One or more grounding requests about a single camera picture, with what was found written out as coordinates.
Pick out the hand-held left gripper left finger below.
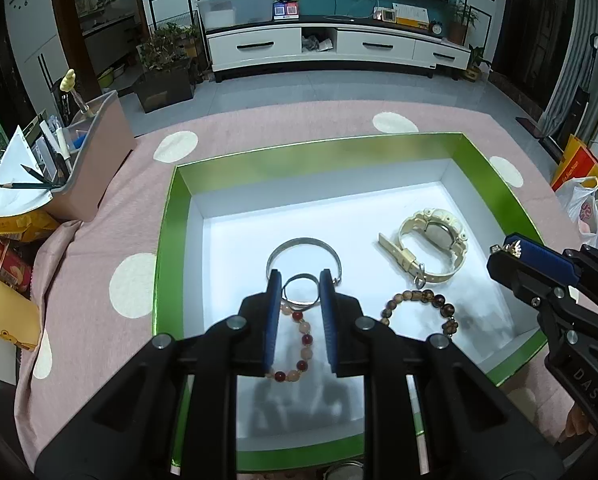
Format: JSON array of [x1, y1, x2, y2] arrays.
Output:
[[34, 269, 285, 480]]

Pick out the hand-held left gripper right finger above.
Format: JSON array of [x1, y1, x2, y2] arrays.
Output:
[[319, 268, 565, 480]]

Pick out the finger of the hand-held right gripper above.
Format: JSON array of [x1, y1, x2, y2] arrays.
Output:
[[486, 247, 598, 427], [505, 232, 598, 311]]

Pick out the pink and red bead bracelet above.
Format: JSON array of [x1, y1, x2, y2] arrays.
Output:
[[269, 302, 316, 383]]

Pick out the gold brooch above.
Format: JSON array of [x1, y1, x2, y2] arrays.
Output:
[[489, 241, 522, 260]]

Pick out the small silver ring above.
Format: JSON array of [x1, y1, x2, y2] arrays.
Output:
[[282, 273, 321, 311]]

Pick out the brown wooden bead bracelet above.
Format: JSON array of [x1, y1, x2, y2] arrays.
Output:
[[380, 289, 460, 337]]

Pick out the silver bangle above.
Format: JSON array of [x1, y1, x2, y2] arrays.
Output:
[[266, 237, 343, 286]]

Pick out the cream wristwatch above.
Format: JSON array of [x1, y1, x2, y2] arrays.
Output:
[[378, 208, 467, 291]]

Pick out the green cardboard box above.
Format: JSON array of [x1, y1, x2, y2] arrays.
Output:
[[151, 131, 547, 476]]

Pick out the person's right hand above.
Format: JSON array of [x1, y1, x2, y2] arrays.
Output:
[[559, 400, 598, 445]]

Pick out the white plastic bag red print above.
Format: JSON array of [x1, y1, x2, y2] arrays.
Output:
[[554, 176, 598, 251]]

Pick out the orange box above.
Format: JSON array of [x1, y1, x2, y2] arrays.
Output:
[[552, 135, 598, 193]]

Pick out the pink polka dot tablecloth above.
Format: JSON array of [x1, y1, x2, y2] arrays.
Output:
[[14, 100, 598, 480]]

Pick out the small potted plant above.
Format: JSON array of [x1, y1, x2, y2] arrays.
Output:
[[463, 45, 492, 83]]

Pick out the grey curtain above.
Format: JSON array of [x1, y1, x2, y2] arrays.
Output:
[[544, 0, 598, 136]]

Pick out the pink organizer box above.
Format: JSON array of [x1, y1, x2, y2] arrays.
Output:
[[26, 89, 137, 222]]

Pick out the potted plant in brown pot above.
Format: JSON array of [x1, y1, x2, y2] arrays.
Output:
[[446, 0, 480, 46]]

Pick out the yellow bear cup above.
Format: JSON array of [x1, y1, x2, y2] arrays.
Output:
[[0, 272, 42, 351]]

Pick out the yellow snack bag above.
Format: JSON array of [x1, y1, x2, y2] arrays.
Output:
[[0, 210, 60, 243]]

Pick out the red snack packet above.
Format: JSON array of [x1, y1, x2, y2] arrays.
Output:
[[0, 237, 32, 293]]

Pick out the desk calendar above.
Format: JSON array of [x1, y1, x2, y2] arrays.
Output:
[[391, 2, 430, 30]]

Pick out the large potted plant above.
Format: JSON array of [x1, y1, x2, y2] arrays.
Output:
[[131, 22, 202, 113]]

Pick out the white television cabinet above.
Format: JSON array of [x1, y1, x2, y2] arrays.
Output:
[[205, 15, 472, 83]]

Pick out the dark pencil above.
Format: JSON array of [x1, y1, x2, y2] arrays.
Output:
[[0, 181, 64, 192]]

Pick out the white papers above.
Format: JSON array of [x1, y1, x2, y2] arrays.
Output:
[[0, 125, 64, 218]]

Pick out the small blue and red display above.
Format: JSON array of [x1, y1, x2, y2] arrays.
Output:
[[273, 0, 300, 22]]

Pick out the clear plastic storage box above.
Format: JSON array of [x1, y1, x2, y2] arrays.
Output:
[[197, 0, 277, 28]]

